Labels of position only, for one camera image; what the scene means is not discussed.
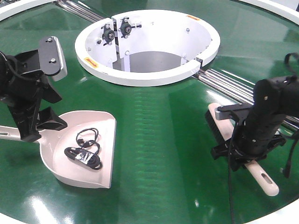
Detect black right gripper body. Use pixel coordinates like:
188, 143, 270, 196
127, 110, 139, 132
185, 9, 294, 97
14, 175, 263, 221
211, 126, 286, 171

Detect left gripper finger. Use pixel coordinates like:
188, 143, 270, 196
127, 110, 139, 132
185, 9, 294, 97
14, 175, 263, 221
36, 107, 68, 131
41, 76, 62, 103

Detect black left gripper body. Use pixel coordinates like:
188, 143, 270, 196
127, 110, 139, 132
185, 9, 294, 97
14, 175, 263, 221
0, 50, 43, 142

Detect beige hand brush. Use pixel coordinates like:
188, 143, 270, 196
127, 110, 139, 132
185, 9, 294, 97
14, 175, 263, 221
207, 103, 279, 196

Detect pink dustpan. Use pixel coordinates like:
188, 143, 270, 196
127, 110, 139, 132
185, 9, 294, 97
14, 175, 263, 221
0, 110, 117, 189

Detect black cable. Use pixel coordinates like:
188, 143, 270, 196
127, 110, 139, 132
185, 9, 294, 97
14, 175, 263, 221
64, 127, 103, 171

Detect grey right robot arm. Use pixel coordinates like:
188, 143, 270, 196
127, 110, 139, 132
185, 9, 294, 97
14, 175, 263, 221
211, 52, 299, 171

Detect green conveyor belt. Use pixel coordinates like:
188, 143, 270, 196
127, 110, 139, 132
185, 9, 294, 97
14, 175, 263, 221
0, 0, 299, 224

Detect white outer conveyor rim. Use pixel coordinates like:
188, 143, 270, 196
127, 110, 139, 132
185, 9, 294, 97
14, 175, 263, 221
0, 0, 299, 25

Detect steel transfer rollers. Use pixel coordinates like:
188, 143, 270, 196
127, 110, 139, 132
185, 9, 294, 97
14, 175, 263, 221
193, 68, 299, 134
55, 0, 105, 23

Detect far steel transfer rollers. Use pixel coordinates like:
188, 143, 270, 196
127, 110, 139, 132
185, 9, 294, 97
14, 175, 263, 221
55, 0, 105, 23

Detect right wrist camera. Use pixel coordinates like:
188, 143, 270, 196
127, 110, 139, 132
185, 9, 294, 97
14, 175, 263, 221
215, 103, 252, 120

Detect left black bearing mount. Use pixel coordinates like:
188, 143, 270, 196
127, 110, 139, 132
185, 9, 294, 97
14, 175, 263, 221
101, 23, 115, 46

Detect black bearing mount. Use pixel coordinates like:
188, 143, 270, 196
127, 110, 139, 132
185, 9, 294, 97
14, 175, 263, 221
118, 17, 142, 38
101, 23, 115, 46

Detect right black bearing mount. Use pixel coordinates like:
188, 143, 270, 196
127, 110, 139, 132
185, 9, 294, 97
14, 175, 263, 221
118, 17, 142, 38

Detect white inner conveyor ring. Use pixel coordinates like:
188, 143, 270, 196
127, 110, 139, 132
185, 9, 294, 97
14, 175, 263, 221
74, 9, 221, 87

